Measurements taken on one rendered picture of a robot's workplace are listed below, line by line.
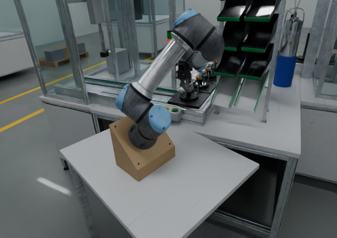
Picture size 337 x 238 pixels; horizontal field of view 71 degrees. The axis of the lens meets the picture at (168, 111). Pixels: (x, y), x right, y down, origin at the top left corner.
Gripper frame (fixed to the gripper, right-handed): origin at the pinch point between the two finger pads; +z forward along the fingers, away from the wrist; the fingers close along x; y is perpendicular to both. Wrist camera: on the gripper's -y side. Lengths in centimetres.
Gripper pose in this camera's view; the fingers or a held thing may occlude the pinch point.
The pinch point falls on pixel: (185, 88)
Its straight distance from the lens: 163.9
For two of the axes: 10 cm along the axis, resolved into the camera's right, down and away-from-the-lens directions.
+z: 0.4, 8.9, 4.6
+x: 9.0, 1.7, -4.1
